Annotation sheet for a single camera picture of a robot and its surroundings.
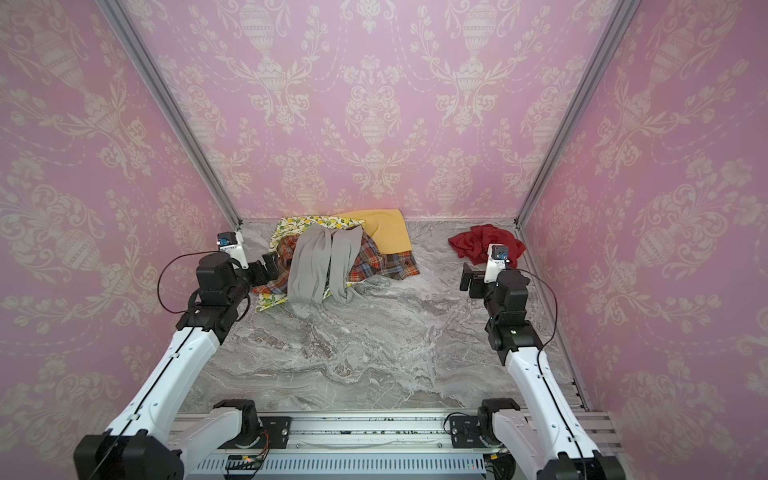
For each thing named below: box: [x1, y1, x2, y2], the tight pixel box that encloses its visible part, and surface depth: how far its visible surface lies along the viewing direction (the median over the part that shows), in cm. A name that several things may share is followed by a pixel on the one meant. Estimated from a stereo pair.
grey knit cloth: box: [288, 224, 363, 306], surface depth 97 cm
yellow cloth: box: [336, 208, 413, 255], surface depth 122 cm
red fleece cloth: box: [448, 224, 527, 269], surface depth 108 cm
